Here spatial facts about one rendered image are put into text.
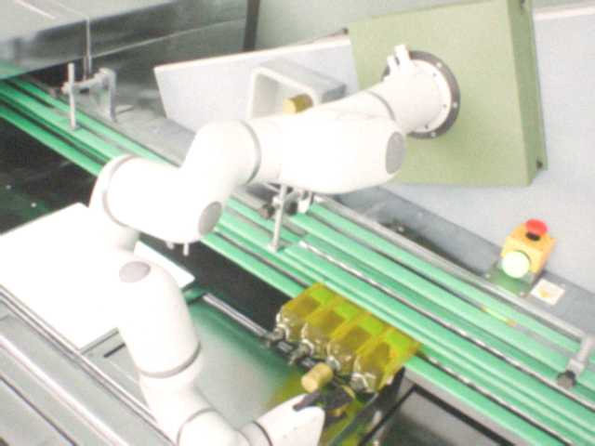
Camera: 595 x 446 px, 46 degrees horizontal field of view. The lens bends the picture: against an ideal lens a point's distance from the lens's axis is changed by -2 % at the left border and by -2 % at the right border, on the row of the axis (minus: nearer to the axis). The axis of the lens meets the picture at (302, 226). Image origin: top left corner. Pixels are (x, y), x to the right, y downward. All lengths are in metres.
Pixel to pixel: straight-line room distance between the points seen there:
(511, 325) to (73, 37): 1.33
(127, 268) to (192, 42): 1.53
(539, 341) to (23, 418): 0.91
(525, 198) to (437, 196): 0.18
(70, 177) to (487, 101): 1.20
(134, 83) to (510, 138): 1.28
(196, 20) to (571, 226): 1.39
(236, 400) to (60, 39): 1.07
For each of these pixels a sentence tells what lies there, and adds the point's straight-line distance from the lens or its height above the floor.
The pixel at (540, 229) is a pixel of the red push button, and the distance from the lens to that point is 1.28.
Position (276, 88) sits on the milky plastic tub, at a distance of 1.52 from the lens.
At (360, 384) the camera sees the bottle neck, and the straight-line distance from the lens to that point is 1.22.
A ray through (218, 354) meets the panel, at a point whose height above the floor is 1.12.
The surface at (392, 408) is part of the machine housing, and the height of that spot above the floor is 0.96.
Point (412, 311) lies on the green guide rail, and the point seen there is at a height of 0.94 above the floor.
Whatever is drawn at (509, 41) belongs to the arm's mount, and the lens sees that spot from 1.15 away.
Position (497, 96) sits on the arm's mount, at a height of 0.84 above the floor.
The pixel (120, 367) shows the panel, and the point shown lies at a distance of 1.39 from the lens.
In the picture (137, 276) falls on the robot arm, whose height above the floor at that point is 1.48.
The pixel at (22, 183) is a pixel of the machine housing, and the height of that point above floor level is 1.01.
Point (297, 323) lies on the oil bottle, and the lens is 1.28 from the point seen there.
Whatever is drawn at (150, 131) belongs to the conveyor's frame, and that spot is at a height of 0.84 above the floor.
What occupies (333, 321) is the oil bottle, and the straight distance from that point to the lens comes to 1.29.
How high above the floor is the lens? 1.90
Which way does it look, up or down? 45 degrees down
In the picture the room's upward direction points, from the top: 122 degrees counter-clockwise
